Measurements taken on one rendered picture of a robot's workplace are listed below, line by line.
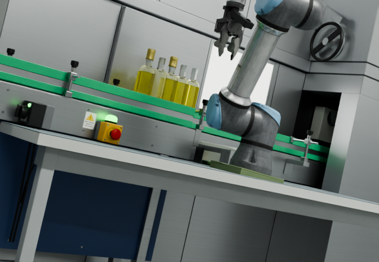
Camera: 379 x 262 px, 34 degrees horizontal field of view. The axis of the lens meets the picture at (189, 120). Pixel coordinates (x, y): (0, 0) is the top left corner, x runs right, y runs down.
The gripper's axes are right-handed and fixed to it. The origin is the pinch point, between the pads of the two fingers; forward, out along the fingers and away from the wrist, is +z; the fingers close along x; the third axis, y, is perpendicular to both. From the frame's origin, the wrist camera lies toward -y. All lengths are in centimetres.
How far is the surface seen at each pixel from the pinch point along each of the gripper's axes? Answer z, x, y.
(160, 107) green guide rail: 24.9, 14.0, 16.4
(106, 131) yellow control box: 39, 40, 7
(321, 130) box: 13, -103, 39
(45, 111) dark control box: 37, 64, 6
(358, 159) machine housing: 25, -100, 8
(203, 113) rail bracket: 23.0, -5.0, 13.6
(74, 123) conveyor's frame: 39, 49, 14
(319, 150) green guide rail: 24, -91, 27
